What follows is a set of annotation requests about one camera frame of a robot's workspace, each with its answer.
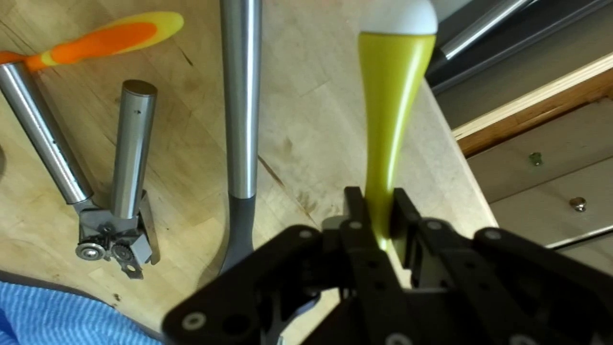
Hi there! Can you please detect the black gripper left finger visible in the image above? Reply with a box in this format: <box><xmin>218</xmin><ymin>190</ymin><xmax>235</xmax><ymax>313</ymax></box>
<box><xmin>161</xmin><ymin>186</ymin><xmax>417</xmax><ymax>345</ymax></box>

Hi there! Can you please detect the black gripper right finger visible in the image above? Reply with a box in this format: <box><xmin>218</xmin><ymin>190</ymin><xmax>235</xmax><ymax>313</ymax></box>
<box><xmin>389</xmin><ymin>186</ymin><xmax>613</xmax><ymax>345</ymax></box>

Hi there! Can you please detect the yellow-handled spoon with white tip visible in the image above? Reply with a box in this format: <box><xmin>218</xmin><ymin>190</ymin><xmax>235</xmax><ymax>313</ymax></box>
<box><xmin>354</xmin><ymin>0</ymin><xmax>440</xmax><ymax>255</ymax></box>

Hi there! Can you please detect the beige cabinet drawer front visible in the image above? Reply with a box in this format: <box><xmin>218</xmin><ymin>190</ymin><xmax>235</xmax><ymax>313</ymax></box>
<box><xmin>488</xmin><ymin>171</ymin><xmax>613</xmax><ymax>251</ymax></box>
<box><xmin>465</xmin><ymin>98</ymin><xmax>613</xmax><ymax>207</ymax></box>

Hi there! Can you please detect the shiny steel cabinet knob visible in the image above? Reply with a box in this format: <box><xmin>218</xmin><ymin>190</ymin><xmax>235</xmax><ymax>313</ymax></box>
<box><xmin>567</xmin><ymin>196</ymin><xmax>590</xmax><ymax>215</ymax></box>

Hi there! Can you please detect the blue cloth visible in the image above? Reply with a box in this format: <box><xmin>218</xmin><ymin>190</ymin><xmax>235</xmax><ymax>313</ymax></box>
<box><xmin>0</xmin><ymin>276</ymin><xmax>164</xmax><ymax>345</ymax></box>

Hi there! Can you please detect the grey cutlery tray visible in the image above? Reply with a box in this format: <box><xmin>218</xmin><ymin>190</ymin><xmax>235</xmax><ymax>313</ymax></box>
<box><xmin>425</xmin><ymin>0</ymin><xmax>613</xmax><ymax>92</ymax></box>

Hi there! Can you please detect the orange and yellow spatula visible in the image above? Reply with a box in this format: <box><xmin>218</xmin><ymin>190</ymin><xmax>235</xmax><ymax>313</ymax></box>
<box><xmin>0</xmin><ymin>10</ymin><xmax>186</xmax><ymax>73</ymax></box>

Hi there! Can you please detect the steel-handled grey utensil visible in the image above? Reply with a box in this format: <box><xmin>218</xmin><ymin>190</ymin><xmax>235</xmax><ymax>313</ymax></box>
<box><xmin>216</xmin><ymin>0</ymin><xmax>264</xmax><ymax>276</ymax></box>

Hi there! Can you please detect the steel-handled can opener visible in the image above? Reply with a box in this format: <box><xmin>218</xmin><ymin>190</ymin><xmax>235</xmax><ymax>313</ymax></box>
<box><xmin>0</xmin><ymin>60</ymin><xmax>161</xmax><ymax>282</ymax></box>

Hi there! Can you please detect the black-handled sharpening steel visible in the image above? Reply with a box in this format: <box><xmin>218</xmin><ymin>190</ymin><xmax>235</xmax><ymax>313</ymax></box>
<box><xmin>438</xmin><ymin>0</ymin><xmax>532</xmax><ymax>64</ymax></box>

